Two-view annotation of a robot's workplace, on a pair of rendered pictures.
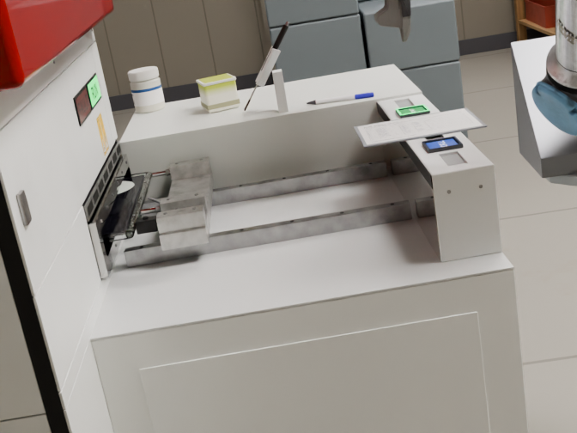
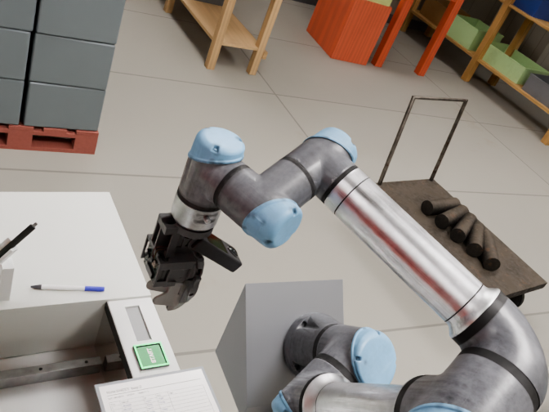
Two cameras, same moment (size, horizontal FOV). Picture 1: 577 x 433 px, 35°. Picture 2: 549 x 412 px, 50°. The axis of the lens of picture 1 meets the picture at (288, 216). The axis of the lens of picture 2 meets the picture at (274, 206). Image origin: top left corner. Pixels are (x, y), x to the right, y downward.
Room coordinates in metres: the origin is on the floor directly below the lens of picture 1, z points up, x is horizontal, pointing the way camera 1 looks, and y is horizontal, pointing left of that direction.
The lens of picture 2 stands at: (1.04, 0.16, 1.87)
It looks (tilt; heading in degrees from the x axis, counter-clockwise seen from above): 32 degrees down; 319
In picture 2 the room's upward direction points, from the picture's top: 24 degrees clockwise
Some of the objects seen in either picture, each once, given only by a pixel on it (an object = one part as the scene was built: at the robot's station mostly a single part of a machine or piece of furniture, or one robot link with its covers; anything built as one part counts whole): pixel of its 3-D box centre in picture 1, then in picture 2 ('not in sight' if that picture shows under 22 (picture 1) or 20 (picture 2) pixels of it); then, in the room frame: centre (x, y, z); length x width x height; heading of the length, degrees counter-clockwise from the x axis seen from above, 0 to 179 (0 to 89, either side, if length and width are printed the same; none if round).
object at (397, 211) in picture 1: (268, 233); not in sight; (1.51, 0.04, 0.84); 0.50 x 0.02 x 0.03; 90
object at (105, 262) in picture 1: (114, 209); not in sight; (1.61, 0.31, 0.89); 0.44 x 0.02 x 0.10; 0
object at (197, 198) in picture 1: (184, 204); not in sight; (1.57, 0.18, 0.89); 0.08 x 0.03 x 0.03; 90
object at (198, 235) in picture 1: (189, 206); not in sight; (1.64, 0.18, 0.87); 0.36 x 0.08 x 0.03; 0
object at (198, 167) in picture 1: (190, 167); not in sight; (1.81, 0.18, 0.89); 0.08 x 0.03 x 0.03; 90
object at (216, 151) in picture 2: not in sight; (212, 168); (1.68, -0.25, 1.41); 0.09 x 0.08 x 0.11; 22
